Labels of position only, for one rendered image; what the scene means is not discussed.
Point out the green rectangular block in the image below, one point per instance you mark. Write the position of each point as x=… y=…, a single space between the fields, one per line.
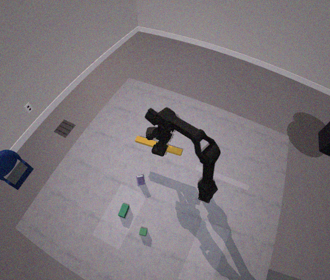
x=123 y=210

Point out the yellow bar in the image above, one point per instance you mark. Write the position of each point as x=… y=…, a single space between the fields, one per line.
x=150 y=143

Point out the small green block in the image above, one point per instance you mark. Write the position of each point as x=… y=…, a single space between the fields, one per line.
x=143 y=232

